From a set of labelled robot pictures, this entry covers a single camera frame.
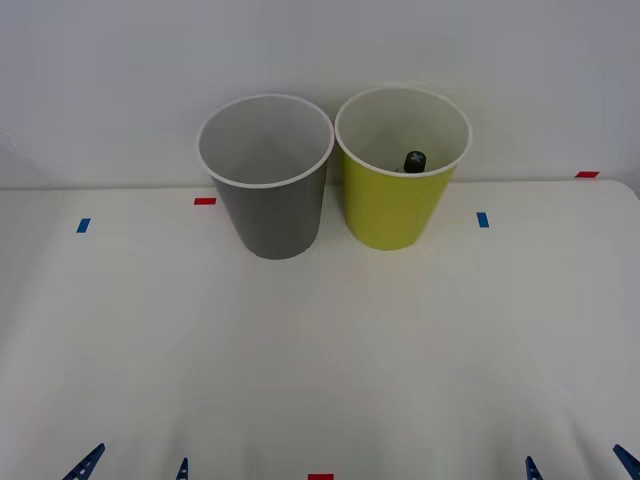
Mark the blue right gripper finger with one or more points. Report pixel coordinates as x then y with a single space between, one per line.
629 457
532 471

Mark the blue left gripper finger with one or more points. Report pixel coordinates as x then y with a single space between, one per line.
183 471
85 465

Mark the green plastic bottle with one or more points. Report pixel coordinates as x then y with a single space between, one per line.
415 160

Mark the grey plastic bin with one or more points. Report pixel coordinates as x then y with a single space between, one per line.
275 220

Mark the yellow-green plastic bin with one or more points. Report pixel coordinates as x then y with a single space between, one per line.
395 210

